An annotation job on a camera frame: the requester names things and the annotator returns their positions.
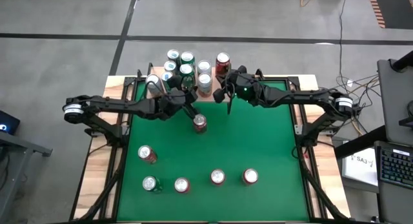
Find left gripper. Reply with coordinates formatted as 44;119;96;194
154;76;200;121

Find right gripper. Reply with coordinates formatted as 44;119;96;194
213;65;264;106

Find red Coca-Cola can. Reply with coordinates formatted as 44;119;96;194
215;52;232;78
192;114;208;134
137;145;158;164

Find white red can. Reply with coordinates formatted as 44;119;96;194
197;72;214;98

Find green Sprite can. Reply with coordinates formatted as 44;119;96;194
141;175;163;194
180;51;196;67
179;63;196;89

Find silver green slim can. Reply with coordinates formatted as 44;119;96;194
161;71;174;89

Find silver grey can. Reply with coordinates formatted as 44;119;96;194
145;74;165;97

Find red-orange Fanta can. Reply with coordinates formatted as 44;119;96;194
210;168;227;187
174;177;192;194
241;167;259;187

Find wooden shelf platform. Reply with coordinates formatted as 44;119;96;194
141;61;234;116

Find green table mat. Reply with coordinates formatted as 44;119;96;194
116;81;310;222

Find black stand bar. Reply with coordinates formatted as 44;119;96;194
334;124;388;159

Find white SA3 sign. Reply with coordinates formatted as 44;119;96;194
341;148;379;187

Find grey metal table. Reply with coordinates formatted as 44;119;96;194
0;130;53;218

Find grey desk panel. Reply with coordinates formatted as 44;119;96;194
376;58;413;147

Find black computer tower blue lights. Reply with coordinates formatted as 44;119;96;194
0;110;21;136

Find black mat orange stripes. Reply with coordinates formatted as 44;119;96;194
367;0;413;30

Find grey laptop lit keyboard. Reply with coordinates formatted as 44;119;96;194
374;140;413;224

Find black table frame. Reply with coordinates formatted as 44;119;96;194
69;76;352;224

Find black floor cable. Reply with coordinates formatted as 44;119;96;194
337;0;349;86

